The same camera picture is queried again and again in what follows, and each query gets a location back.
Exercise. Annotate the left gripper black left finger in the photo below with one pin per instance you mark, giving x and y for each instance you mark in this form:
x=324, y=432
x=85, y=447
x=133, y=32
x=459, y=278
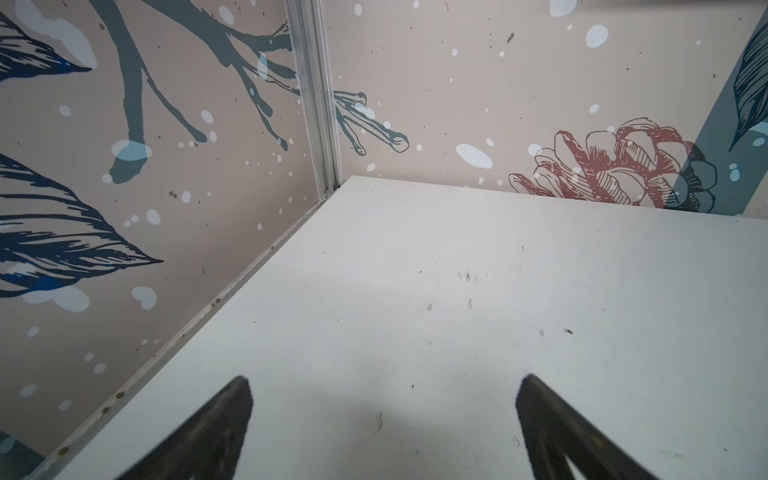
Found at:
x=207, y=445

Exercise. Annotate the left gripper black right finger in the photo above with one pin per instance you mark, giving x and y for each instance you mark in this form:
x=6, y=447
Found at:
x=558, y=438

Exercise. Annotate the aluminium frame corner post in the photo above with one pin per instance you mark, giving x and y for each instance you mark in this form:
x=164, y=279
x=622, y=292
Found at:
x=306, y=26

